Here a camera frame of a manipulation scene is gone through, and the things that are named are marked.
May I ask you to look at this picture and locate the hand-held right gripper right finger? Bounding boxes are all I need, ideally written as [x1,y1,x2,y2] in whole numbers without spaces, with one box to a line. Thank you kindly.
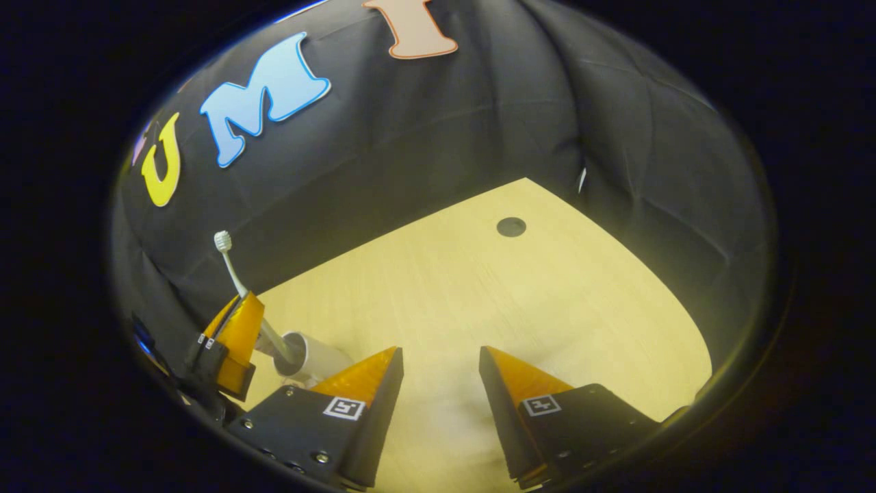
[479,346,661,489]

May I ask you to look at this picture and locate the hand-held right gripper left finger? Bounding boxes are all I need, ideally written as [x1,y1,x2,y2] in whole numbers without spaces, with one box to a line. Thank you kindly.
[229,346,404,490]

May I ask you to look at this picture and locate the white toothbrush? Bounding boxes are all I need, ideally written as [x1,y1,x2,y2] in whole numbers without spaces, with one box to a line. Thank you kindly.
[214,231,298,364]

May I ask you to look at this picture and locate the white cup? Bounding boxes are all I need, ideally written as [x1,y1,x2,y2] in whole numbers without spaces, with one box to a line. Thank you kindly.
[274,331,353,388]

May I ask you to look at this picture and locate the wooden desktop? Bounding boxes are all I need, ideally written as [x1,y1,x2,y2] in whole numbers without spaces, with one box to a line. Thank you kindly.
[240,177,714,493]

